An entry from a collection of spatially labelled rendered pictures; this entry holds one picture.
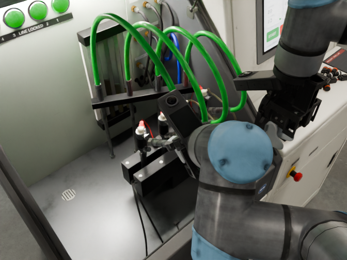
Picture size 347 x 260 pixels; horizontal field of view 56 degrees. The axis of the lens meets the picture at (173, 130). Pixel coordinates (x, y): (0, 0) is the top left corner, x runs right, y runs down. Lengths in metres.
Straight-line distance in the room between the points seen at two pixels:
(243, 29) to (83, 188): 0.73
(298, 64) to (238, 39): 0.52
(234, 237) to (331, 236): 0.11
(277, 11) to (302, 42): 0.66
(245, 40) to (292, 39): 0.56
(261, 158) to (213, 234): 0.11
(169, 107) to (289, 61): 0.21
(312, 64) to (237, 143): 0.22
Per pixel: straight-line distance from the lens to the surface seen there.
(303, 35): 0.53
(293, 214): 0.45
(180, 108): 0.59
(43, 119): 1.07
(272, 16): 1.18
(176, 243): 0.88
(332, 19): 0.52
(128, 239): 1.03
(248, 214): 0.43
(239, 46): 1.07
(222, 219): 0.42
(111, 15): 0.74
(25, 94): 1.00
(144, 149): 0.92
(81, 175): 1.19
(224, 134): 0.39
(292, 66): 0.56
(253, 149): 0.40
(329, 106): 1.29
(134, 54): 1.14
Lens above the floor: 1.75
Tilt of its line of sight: 45 degrees down
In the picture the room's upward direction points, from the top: straight up
